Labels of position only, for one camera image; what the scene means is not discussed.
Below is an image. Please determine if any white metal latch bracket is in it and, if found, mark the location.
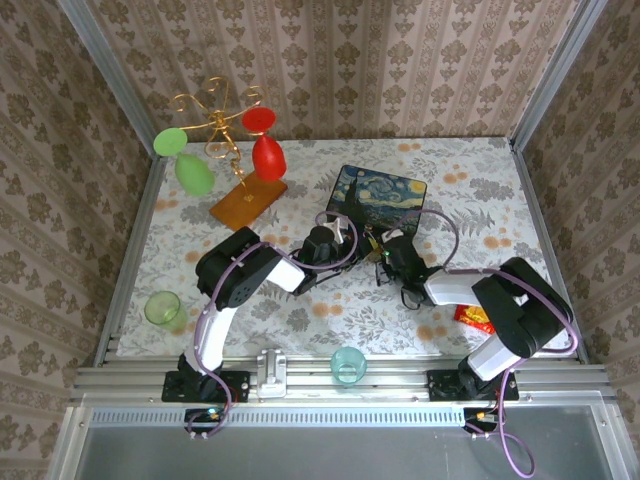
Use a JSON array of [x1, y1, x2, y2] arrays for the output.
[[255, 348, 289, 400]]

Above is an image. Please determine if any white floral tablecloth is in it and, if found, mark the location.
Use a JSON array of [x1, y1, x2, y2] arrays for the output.
[[117, 137, 574, 357]]

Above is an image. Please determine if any green wine glass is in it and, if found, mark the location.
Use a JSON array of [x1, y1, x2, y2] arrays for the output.
[[152, 127, 216, 197]]

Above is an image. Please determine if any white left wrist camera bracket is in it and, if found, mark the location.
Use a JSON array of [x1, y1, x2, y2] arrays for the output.
[[331, 216, 354, 244]]

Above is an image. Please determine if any aluminium frame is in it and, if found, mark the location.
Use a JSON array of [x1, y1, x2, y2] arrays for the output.
[[49, 0, 626, 480]]

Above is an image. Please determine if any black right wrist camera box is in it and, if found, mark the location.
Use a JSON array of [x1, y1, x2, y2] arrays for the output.
[[382, 238, 412, 269]]

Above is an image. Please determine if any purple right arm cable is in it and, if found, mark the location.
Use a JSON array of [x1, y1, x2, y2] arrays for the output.
[[384, 209, 581, 475]]

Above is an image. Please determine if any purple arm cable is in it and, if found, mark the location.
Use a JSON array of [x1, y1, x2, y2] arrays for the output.
[[185, 209, 362, 441], [384, 209, 581, 475]]

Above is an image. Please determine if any red snack packet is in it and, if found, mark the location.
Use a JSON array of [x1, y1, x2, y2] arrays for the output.
[[452, 303, 496, 335]]

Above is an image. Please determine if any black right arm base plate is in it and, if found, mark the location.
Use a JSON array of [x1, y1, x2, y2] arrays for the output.
[[427, 368, 520, 403]]

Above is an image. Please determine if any black box starry night lid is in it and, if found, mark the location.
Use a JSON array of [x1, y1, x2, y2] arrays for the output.
[[324, 164, 429, 236]]

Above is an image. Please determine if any teal plastic cup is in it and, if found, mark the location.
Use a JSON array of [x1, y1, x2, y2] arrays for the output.
[[330, 346, 368, 388]]

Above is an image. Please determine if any green plastic cup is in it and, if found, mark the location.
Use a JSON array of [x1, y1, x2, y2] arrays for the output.
[[144, 291, 189, 333]]

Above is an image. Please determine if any gold wire glass rack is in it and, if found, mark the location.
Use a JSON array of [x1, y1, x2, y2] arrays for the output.
[[168, 76, 289, 232]]

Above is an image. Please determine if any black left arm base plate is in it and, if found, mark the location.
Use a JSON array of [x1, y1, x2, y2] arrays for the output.
[[160, 369, 251, 403]]

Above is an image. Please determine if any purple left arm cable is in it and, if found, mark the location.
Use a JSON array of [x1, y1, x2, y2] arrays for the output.
[[185, 209, 362, 441]]

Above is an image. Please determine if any red wine glass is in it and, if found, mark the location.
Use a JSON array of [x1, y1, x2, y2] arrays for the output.
[[241, 106, 288, 182]]

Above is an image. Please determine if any grey slotted cable duct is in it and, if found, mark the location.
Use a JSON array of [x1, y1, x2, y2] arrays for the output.
[[89, 407, 501, 426]]

